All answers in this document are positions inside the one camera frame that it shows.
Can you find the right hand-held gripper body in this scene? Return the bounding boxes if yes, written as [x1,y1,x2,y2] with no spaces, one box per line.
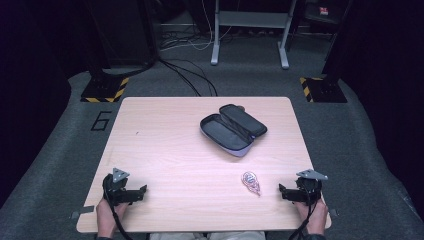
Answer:
[285,168,329,205]

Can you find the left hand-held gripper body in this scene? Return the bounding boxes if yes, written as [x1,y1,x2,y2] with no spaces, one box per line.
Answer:
[102,167,141,207]

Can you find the person's left hand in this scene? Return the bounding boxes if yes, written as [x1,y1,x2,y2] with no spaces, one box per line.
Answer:
[95,196,130,238]

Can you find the person's right hand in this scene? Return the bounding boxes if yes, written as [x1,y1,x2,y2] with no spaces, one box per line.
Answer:
[294,197,330,236]

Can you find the small pink clear packet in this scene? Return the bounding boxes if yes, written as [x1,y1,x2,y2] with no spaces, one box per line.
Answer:
[240,170,262,197]

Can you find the open black pencil case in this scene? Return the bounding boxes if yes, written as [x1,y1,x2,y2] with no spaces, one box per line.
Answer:
[199,103,269,158]

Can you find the person's light trousers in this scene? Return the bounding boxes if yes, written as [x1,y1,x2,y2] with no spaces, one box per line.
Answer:
[148,230,267,240]

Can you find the black stand with striped base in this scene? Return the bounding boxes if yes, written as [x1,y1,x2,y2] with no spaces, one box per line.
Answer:
[80,0,158,104]
[298,0,354,104]

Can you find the black box with red label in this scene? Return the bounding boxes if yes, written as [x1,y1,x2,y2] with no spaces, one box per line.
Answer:
[302,0,346,25]

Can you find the black floor cables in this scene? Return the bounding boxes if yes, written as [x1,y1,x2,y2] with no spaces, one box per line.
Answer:
[156,29,219,98]

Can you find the white floor cables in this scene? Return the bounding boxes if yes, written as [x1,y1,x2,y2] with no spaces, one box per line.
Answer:
[159,0,234,53]

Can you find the white metal desk frame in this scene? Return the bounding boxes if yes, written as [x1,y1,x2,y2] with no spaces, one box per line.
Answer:
[210,0,298,70]

